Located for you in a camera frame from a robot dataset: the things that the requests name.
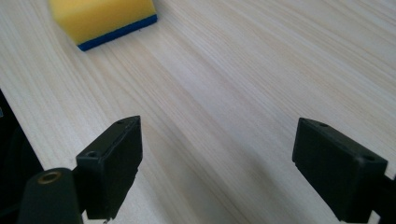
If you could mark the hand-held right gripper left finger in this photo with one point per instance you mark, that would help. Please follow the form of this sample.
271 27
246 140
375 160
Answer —
109 168

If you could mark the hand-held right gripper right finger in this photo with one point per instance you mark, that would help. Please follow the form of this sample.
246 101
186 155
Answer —
336 174

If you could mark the yellow and blue sponge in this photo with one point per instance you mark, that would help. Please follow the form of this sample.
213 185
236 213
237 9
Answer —
99 18

